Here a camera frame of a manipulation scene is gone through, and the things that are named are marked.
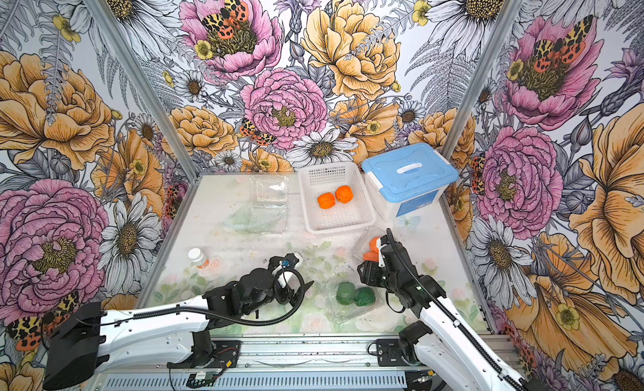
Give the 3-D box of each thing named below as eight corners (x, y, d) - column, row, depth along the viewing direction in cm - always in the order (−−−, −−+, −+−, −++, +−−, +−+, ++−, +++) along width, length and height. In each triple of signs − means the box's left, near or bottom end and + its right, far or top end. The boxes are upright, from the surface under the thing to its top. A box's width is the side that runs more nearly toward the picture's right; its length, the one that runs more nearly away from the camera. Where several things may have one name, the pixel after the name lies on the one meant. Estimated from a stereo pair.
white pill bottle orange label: (195, 268, 94) (185, 258, 87) (199, 258, 96) (190, 247, 90) (207, 268, 94) (198, 258, 87) (210, 259, 96) (202, 247, 90)
